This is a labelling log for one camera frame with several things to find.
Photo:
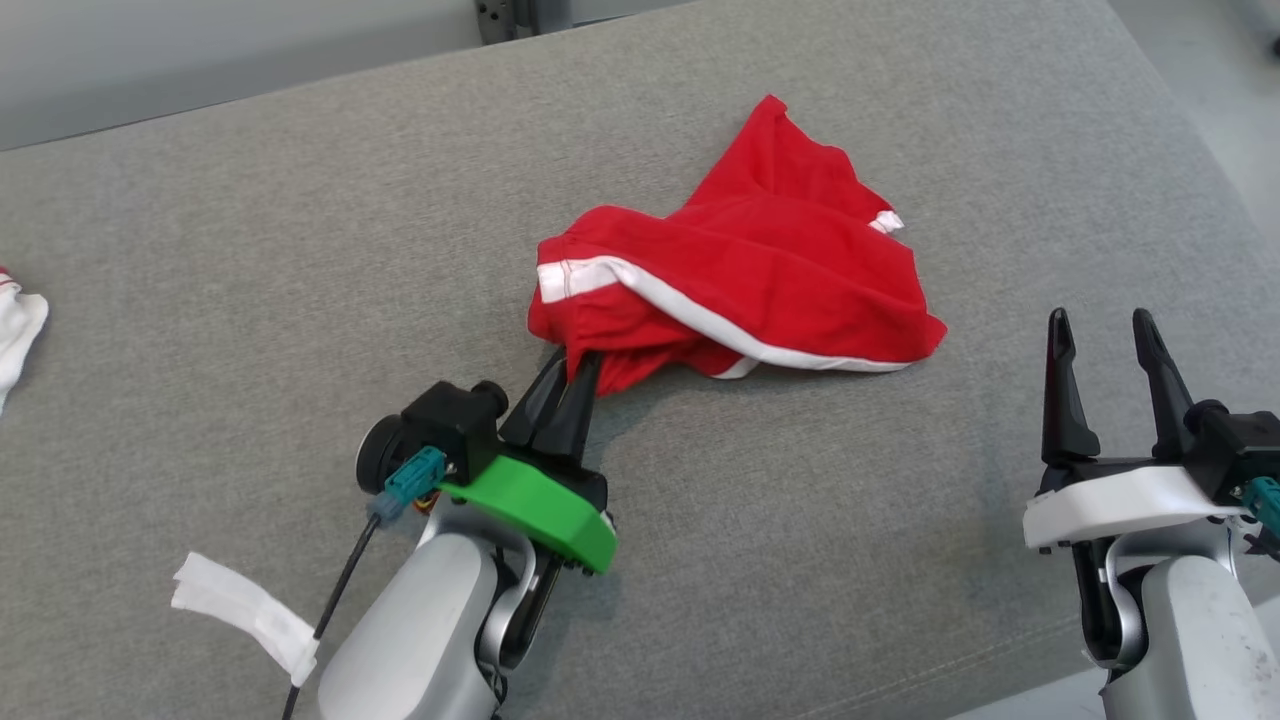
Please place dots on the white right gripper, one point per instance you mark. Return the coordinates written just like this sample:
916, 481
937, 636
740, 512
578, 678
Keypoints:
1120, 500

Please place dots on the grey metal partition post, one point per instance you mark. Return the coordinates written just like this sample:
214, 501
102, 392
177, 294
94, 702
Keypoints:
548, 12

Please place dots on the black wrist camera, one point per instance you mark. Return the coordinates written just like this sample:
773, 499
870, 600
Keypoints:
1240, 445
450, 415

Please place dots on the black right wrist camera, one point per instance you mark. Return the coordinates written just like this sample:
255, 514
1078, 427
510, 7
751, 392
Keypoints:
1240, 445

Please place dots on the grey fabric sofa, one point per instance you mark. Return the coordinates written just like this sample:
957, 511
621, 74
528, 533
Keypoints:
250, 250

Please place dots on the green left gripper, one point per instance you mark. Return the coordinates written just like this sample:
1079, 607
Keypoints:
540, 510

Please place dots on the red garment with white trim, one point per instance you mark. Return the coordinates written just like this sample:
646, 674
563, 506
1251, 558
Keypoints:
780, 270
18, 330

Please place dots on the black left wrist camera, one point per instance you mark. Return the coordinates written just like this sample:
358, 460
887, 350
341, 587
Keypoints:
450, 415

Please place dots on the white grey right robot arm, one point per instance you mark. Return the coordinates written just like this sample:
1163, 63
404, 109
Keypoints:
1200, 640

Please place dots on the white tape strip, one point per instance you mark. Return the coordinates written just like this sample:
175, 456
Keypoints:
235, 600

